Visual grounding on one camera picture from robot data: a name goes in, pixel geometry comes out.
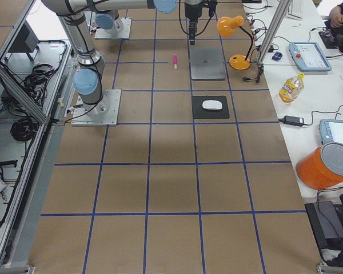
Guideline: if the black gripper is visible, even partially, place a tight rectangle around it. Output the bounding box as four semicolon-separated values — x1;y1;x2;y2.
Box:
184;0;204;45

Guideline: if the pink highlighter pen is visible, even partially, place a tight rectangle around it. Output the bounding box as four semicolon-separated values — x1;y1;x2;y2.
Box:
173;54;178;70

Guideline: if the white computer mouse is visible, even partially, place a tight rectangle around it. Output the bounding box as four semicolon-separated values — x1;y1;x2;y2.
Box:
202;100;222;111

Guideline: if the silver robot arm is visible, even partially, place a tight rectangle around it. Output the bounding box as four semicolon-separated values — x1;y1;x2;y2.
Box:
42;1;177;116
95;1;208;45

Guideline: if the silver laptop notebook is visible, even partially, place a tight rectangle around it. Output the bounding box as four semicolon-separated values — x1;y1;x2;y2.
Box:
190;46;226;81

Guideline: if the black mousepad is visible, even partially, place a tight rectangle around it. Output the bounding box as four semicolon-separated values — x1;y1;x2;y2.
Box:
192;96;230;119

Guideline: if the orange desk lamp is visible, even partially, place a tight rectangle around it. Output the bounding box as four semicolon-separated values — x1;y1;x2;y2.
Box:
217;15;254;71

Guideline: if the blue checkered pouch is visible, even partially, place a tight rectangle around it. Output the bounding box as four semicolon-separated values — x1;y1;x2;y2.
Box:
272;52;283;61

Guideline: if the yellow drink bottle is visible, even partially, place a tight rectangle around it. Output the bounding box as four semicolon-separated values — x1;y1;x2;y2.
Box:
278;73;305;103

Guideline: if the blue teach pendant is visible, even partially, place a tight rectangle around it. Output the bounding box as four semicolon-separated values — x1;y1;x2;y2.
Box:
288;42;332;72
318;119;343;144

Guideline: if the black power adapter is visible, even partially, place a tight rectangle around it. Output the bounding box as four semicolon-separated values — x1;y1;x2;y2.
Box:
278;115;307;127

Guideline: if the orange bucket with lid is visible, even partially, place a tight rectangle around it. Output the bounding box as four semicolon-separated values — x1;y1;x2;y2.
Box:
296;142;343;190

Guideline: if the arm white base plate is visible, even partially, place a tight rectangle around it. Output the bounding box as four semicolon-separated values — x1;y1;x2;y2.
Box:
95;17;132;40
70;89;121;126

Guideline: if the lamp power cable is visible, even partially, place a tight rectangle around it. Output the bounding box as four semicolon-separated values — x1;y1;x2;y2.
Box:
241;67;263;84

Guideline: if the aluminium frame post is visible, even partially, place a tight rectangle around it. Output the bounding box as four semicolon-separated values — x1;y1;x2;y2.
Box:
257;0;291;66

